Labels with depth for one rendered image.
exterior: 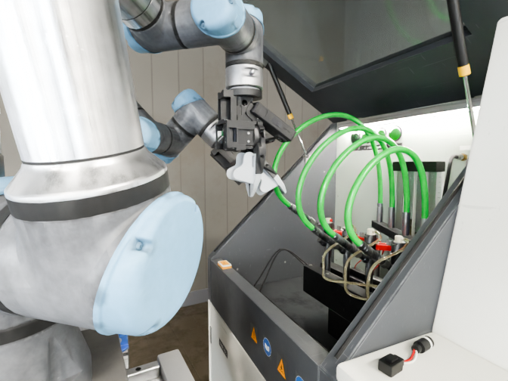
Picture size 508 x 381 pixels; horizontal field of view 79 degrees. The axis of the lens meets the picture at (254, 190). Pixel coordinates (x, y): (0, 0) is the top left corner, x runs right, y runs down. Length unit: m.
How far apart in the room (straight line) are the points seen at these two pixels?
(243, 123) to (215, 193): 2.28
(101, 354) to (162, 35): 0.49
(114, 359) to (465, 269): 0.56
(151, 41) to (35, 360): 0.48
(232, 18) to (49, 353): 0.48
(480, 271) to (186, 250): 0.50
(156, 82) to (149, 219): 2.57
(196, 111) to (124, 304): 0.62
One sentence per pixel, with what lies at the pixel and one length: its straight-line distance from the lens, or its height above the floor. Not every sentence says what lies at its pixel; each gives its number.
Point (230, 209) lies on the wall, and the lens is 2.94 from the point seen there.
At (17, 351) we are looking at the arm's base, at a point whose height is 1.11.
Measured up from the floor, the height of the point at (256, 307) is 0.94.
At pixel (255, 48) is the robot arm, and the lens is 0.64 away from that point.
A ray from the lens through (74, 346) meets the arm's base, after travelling 0.41.
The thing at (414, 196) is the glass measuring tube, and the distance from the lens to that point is 1.05.
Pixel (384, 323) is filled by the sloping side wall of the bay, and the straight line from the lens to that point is 0.59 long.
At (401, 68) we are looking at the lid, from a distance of 0.98.
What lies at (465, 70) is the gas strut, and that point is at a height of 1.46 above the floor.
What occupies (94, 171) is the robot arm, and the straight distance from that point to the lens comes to 0.23.
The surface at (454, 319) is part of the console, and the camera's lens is 0.67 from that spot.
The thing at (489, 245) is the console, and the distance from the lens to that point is 0.64.
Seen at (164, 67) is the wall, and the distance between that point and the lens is 2.82.
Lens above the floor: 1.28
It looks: 5 degrees down
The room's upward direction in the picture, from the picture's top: straight up
